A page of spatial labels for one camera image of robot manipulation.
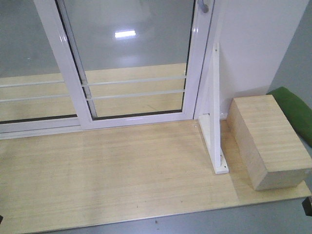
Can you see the white framed transparent sliding door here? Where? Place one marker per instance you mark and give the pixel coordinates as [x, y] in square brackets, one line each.
[137, 61]

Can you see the grey metal door handle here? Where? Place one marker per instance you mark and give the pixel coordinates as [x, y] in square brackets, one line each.
[203, 6]

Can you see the light wooden block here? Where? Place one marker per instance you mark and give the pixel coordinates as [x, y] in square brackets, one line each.
[274, 155]

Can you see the wooden base platform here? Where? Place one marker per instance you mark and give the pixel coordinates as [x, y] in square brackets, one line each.
[80, 179]

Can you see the green sandbag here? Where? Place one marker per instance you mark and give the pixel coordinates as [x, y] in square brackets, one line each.
[297, 112]

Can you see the white fixed glass panel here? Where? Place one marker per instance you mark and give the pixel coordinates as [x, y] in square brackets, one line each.
[38, 78]

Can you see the white side panel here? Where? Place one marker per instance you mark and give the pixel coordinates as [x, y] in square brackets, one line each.
[253, 37]

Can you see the white triangular support bracket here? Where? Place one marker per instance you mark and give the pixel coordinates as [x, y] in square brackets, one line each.
[210, 121]

